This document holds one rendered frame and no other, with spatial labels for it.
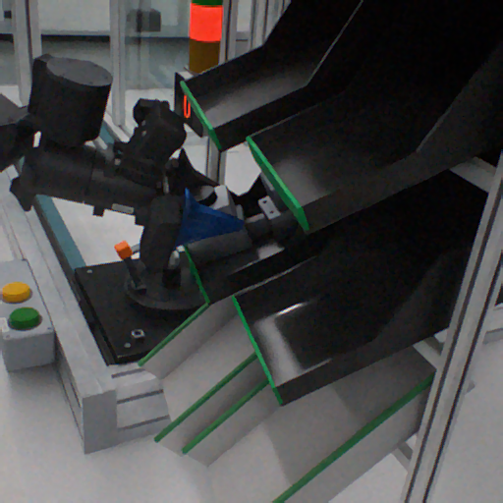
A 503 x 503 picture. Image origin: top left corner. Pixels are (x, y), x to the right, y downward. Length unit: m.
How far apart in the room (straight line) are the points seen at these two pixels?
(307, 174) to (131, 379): 0.48
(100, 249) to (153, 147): 0.67
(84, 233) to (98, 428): 0.50
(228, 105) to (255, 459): 0.36
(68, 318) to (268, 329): 0.48
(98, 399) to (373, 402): 0.38
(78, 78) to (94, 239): 0.73
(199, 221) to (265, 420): 0.23
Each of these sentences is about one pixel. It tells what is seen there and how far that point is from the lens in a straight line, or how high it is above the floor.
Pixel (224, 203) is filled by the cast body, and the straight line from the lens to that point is 0.68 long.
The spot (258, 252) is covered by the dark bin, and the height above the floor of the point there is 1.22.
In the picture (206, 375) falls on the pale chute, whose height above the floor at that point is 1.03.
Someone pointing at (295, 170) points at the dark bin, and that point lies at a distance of 0.55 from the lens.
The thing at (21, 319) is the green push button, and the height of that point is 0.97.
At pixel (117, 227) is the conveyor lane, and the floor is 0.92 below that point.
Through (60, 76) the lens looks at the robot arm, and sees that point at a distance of 0.62.
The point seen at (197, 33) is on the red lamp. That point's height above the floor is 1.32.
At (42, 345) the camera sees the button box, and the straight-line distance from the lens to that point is 1.03.
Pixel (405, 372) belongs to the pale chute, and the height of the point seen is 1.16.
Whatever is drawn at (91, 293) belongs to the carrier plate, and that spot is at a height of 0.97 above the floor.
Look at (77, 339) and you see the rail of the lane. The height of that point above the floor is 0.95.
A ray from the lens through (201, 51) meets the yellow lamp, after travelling 1.12.
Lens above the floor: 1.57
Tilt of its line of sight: 30 degrees down
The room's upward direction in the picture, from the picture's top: 6 degrees clockwise
